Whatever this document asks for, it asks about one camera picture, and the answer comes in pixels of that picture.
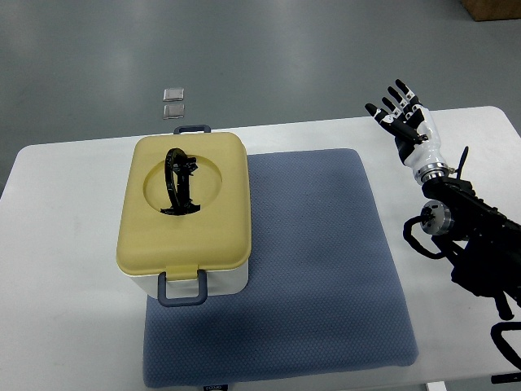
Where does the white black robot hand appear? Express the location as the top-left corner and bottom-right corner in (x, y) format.
(365, 79), (449, 185)

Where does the yellow box lid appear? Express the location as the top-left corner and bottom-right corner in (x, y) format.
(114, 124), (252, 307)

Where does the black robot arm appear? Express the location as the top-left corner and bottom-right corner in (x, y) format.
(403, 165), (520, 367)

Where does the brown cardboard box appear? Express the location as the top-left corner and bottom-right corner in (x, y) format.
(461, 0), (520, 22)

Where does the white storage box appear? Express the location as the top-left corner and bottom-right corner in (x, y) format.
(127, 259), (249, 299)

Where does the blue grey cushion mat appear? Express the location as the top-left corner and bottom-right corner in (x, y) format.
(143, 149), (418, 388)

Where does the upper silver floor plate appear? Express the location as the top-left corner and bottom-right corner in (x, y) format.
(163, 87), (184, 102)

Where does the black table bracket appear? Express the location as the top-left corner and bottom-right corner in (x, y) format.
(491, 372), (521, 384)

